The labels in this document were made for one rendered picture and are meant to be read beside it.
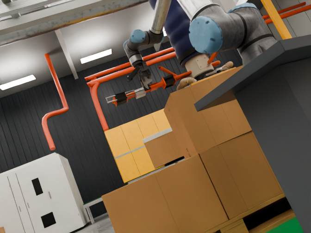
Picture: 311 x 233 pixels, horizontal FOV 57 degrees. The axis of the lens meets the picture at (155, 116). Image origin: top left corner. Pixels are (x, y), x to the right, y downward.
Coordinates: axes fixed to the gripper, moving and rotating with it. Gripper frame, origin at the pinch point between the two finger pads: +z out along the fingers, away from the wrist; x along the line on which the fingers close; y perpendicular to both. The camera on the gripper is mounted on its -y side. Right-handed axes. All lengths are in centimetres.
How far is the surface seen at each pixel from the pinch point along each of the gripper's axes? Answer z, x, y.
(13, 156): -259, 1050, -406
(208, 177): 67, -17, 9
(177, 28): -31.2, -7.5, 36.1
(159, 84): 0.3, -2.1, 9.3
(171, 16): -42, -8, 36
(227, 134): 49, -18, 30
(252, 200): 89, -17, 27
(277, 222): 105, -17, 35
